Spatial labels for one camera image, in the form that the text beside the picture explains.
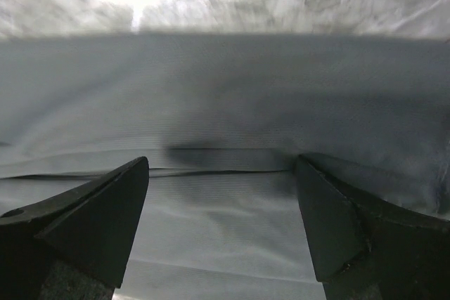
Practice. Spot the grey t shirt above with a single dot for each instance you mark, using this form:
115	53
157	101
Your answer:
221	120

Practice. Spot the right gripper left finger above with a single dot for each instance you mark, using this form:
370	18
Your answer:
75	245

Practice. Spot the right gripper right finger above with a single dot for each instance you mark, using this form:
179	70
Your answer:
363	247

